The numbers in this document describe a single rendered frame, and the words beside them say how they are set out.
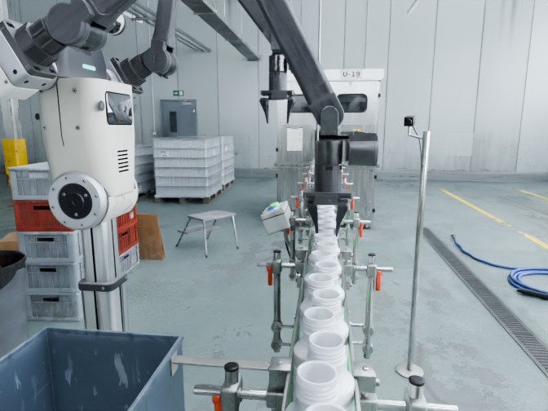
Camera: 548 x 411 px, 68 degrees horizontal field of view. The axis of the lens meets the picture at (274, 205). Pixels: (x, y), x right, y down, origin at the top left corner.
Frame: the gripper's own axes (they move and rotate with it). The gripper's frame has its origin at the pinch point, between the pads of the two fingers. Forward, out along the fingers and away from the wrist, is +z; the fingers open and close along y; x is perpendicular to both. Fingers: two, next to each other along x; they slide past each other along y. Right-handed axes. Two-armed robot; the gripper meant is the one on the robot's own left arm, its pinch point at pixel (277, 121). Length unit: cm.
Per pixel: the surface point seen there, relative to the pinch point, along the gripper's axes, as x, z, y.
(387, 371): -89, 139, -54
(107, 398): 56, 61, 31
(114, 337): 56, 46, 28
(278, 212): 3.4, 28.8, -0.9
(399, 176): -974, 127, -205
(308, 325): 88, 24, -15
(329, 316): 85, 24, -17
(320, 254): 61, 24, -15
